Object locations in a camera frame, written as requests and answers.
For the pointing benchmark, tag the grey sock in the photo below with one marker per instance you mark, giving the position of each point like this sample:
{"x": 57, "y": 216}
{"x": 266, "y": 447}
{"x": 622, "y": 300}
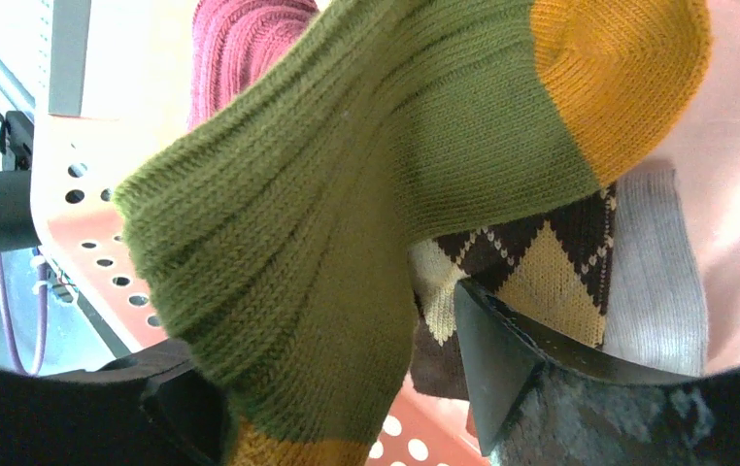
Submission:
{"x": 657, "y": 313}

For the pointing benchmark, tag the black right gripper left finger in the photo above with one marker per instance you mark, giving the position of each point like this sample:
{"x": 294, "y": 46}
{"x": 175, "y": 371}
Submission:
{"x": 148, "y": 408}

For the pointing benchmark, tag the brown yellow argyle sock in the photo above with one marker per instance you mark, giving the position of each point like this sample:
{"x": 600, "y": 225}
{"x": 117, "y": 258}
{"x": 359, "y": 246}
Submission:
{"x": 554, "y": 267}

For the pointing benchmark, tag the green orange sock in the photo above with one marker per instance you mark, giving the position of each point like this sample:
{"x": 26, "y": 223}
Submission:
{"x": 274, "y": 235}

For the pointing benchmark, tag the pink plastic basket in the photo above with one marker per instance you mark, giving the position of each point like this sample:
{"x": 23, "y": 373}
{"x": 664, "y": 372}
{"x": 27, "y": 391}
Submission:
{"x": 125, "y": 98}

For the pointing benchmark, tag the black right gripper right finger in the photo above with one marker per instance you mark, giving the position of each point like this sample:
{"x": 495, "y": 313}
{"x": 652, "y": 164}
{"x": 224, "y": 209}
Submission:
{"x": 539, "y": 397}

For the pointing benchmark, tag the purple orange sock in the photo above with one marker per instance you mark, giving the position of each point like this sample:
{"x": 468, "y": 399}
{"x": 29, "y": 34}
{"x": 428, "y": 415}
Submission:
{"x": 234, "y": 42}

